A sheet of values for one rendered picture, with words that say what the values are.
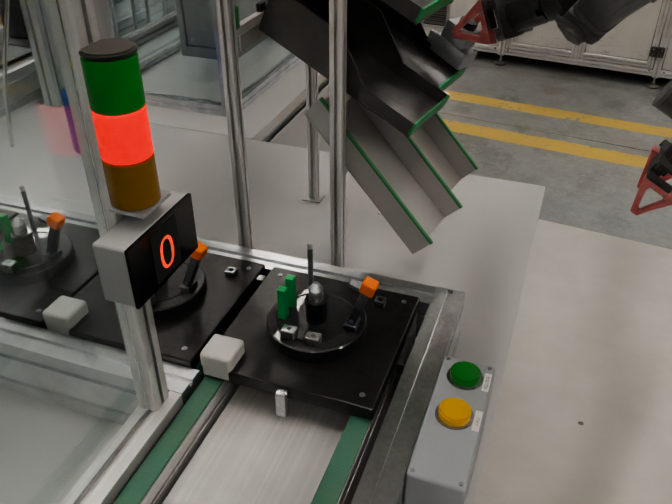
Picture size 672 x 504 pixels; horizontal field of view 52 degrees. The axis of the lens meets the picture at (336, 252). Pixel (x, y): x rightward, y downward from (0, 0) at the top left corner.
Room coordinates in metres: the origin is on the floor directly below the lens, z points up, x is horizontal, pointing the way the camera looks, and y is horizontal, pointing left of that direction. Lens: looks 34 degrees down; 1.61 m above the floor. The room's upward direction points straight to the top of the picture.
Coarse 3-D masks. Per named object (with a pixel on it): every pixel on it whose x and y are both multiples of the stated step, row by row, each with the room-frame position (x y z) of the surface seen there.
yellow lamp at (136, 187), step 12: (108, 168) 0.59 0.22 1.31; (120, 168) 0.58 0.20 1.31; (132, 168) 0.58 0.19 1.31; (144, 168) 0.59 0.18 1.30; (156, 168) 0.61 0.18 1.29; (108, 180) 0.59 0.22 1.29; (120, 180) 0.58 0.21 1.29; (132, 180) 0.58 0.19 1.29; (144, 180) 0.59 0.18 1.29; (156, 180) 0.60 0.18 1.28; (108, 192) 0.59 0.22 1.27; (120, 192) 0.58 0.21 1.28; (132, 192) 0.58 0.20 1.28; (144, 192) 0.59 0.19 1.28; (156, 192) 0.60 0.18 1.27; (120, 204) 0.58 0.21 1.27; (132, 204) 0.58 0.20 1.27; (144, 204) 0.59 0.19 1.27
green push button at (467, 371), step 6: (456, 366) 0.67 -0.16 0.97; (462, 366) 0.67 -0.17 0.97; (468, 366) 0.67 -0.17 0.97; (474, 366) 0.67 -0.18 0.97; (450, 372) 0.66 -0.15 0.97; (456, 372) 0.66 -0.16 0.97; (462, 372) 0.66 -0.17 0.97; (468, 372) 0.66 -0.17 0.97; (474, 372) 0.66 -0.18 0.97; (480, 372) 0.66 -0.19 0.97; (456, 378) 0.65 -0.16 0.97; (462, 378) 0.64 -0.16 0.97; (468, 378) 0.64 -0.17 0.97; (474, 378) 0.64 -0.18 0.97; (480, 378) 0.65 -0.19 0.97; (462, 384) 0.64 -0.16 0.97; (468, 384) 0.64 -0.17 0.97; (474, 384) 0.64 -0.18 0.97
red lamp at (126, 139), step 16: (144, 112) 0.60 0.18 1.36; (96, 128) 0.59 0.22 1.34; (112, 128) 0.58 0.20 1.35; (128, 128) 0.58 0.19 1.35; (144, 128) 0.60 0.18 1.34; (112, 144) 0.58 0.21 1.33; (128, 144) 0.58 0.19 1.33; (144, 144) 0.59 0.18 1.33; (112, 160) 0.58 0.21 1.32; (128, 160) 0.58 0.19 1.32; (144, 160) 0.59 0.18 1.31
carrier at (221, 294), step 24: (216, 264) 0.90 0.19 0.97; (240, 264) 0.90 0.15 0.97; (168, 288) 0.81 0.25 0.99; (192, 288) 0.81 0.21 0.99; (216, 288) 0.84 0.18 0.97; (240, 288) 0.84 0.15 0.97; (168, 312) 0.77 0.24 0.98; (192, 312) 0.78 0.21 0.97; (216, 312) 0.78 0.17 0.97; (168, 336) 0.73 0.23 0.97; (192, 336) 0.73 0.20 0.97; (168, 360) 0.69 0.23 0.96; (192, 360) 0.68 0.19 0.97
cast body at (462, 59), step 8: (448, 24) 1.12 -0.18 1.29; (472, 24) 1.11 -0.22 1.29; (432, 32) 1.16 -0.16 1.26; (440, 32) 1.14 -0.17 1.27; (448, 32) 1.12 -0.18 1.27; (464, 32) 1.10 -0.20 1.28; (472, 32) 1.11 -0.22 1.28; (480, 32) 1.13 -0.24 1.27; (432, 40) 1.16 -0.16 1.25; (440, 40) 1.13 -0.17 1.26; (448, 40) 1.12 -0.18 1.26; (456, 40) 1.11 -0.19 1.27; (464, 40) 1.10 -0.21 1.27; (432, 48) 1.14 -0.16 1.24; (440, 48) 1.13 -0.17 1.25; (448, 48) 1.12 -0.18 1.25; (456, 48) 1.11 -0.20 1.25; (464, 48) 1.11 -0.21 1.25; (472, 48) 1.13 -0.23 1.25; (440, 56) 1.13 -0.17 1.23; (448, 56) 1.12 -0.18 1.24; (456, 56) 1.11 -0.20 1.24; (464, 56) 1.10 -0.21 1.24; (472, 56) 1.12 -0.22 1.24; (456, 64) 1.10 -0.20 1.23; (464, 64) 1.11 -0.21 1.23
